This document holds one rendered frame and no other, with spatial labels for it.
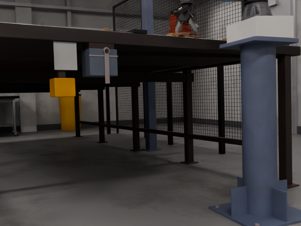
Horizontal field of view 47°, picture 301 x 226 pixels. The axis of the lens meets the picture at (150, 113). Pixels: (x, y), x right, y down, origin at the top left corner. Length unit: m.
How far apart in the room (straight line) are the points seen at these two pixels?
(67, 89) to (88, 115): 6.21
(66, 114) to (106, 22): 2.31
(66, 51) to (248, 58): 0.86
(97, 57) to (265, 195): 1.03
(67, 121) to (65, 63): 5.53
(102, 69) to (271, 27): 0.80
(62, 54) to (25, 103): 5.83
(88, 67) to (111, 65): 0.11
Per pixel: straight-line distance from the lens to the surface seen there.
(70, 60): 1.55
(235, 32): 1.80
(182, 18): 2.19
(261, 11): 1.82
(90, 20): 7.92
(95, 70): 1.56
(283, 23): 1.80
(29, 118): 7.36
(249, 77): 1.77
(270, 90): 1.78
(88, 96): 7.71
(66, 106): 7.03
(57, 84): 1.50
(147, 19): 4.09
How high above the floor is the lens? 0.61
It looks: 2 degrees down
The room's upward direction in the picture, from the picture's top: 2 degrees counter-clockwise
